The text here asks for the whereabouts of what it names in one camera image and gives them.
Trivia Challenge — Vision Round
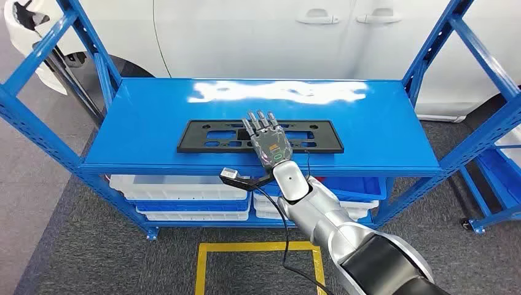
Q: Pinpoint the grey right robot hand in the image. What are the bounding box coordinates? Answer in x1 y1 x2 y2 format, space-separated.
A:
241 109 294 171

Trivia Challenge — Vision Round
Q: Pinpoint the black plastic plate frame part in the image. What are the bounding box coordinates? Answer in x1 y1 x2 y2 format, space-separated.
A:
176 119 345 155

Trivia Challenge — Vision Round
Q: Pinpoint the blue metal shelf rack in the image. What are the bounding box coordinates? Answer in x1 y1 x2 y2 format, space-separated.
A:
0 0 521 241

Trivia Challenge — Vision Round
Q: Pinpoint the yellow floor tape square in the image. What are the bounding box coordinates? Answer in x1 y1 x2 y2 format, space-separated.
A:
194 241 327 295

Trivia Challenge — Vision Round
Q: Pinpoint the white car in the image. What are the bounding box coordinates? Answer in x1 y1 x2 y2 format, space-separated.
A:
4 0 521 123

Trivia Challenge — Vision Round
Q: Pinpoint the small blue metal rack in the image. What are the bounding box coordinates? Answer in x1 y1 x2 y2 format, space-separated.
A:
460 122 521 236

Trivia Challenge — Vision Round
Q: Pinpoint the pale wrist camera on bracket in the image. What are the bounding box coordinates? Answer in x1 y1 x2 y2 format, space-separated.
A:
219 167 275 192

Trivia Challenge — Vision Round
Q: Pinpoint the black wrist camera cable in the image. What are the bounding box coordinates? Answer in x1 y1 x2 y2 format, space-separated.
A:
255 187 335 295

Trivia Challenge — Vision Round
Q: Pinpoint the white car door handle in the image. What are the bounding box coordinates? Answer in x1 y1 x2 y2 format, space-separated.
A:
356 8 403 25
296 9 340 25

